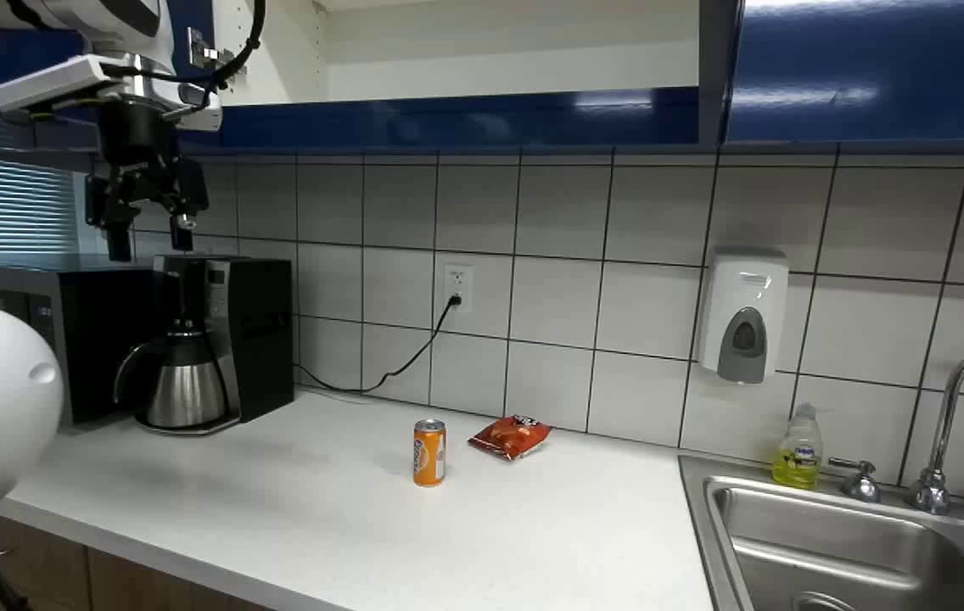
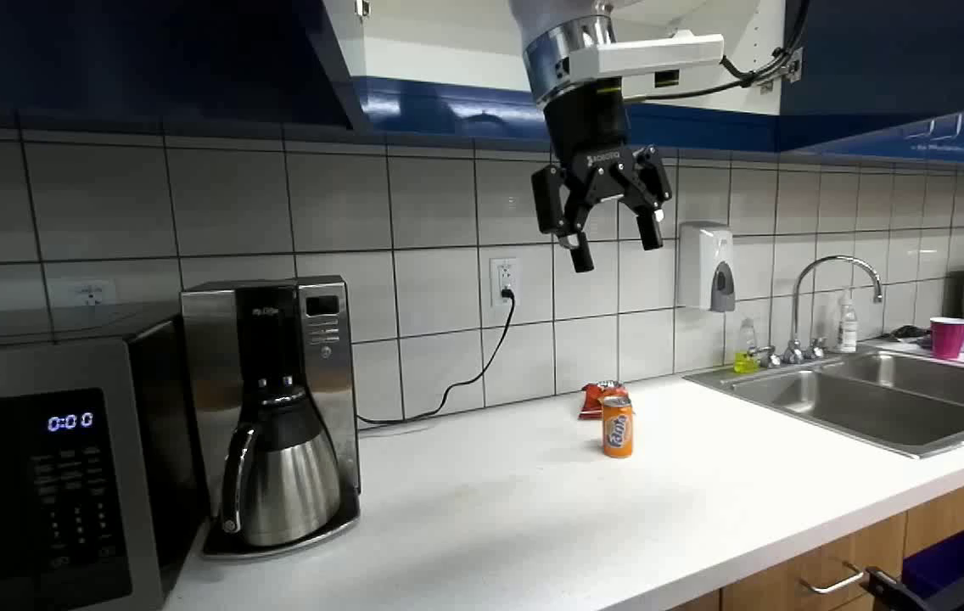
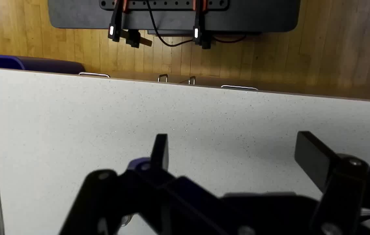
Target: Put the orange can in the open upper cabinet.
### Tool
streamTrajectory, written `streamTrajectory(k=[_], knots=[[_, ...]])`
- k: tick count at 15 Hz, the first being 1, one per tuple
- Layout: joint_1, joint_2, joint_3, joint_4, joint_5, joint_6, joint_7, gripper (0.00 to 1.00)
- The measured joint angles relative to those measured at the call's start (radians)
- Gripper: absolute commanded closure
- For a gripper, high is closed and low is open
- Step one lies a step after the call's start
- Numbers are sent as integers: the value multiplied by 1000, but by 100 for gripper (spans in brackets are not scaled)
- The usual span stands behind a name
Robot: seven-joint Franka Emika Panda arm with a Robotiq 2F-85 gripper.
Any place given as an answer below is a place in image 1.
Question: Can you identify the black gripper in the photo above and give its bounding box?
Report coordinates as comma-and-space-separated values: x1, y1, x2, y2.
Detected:
81, 99, 215, 270

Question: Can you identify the orange soda can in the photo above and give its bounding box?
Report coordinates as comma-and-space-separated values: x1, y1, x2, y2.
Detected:
411, 414, 450, 488

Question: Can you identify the wooden base cabinet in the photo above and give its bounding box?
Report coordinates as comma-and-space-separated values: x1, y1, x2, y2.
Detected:
0, 512, 271, 611

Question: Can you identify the blue cabinet door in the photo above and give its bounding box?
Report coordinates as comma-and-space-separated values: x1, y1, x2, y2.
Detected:
723, 0, 964, 150

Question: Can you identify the black steel microwave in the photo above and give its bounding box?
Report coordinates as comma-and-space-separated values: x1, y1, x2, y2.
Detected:
0, 255, 158, 435

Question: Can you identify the steel coffee maker with carafe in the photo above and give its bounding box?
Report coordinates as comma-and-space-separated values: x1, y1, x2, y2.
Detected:
148, 253, 298, 440

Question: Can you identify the steel coffee carafe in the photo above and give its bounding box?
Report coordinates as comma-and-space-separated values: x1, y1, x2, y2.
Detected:
111, 319, 235, 435

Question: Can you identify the red chip bag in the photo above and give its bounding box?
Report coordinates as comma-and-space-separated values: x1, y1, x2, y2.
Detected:
464, 410, 558, 464

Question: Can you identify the white soap dispenser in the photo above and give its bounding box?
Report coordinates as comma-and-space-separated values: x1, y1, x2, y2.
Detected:
691, 249, 791, 388

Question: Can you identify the yellow dish soap bottle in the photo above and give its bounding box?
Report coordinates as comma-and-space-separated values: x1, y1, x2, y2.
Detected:
767, 402, 830, 491

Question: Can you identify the stainless steel sink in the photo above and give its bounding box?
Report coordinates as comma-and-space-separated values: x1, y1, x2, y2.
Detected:
674, 452, 964, 611

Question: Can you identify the chrome sink faucet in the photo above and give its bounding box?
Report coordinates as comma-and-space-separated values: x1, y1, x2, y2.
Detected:
829, 333, 964, 530

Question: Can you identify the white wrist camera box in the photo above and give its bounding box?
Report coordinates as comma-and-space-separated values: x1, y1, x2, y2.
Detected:
0, 51, 226, 137

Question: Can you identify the black power cord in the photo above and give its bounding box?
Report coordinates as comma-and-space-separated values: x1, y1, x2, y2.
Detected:
291, 291, 464, 402

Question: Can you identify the white wall outlet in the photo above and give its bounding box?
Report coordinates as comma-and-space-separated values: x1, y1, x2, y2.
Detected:
436, 261, 480, 327

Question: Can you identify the open blue wall cabinet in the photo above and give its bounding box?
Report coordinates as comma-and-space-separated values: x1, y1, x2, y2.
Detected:
206, 0, 733, 158

